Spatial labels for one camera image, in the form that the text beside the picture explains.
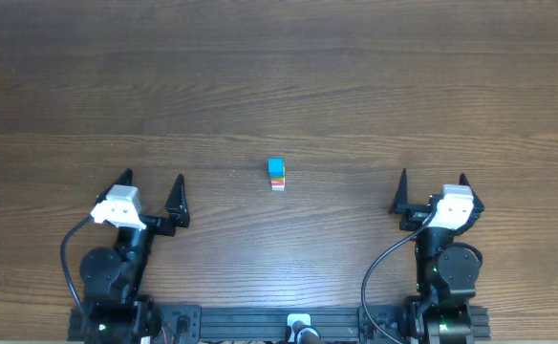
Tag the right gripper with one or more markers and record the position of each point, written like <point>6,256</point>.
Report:
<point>415,217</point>

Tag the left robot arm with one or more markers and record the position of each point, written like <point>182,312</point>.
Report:
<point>112,272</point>

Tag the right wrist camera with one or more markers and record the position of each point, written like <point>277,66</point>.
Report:
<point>453,208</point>

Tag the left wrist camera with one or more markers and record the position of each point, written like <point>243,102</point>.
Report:
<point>119,208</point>

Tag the blue cube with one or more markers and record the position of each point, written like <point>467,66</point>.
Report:
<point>275,166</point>

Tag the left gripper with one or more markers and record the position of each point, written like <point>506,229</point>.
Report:
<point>159,227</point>

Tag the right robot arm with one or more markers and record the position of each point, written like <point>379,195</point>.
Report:
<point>451,272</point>

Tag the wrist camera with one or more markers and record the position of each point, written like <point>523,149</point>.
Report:
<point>453,208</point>
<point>119,208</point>

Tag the mounting rail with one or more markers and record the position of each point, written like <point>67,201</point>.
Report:
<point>260,322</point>

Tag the white cube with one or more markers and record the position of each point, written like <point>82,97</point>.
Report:
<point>278,187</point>

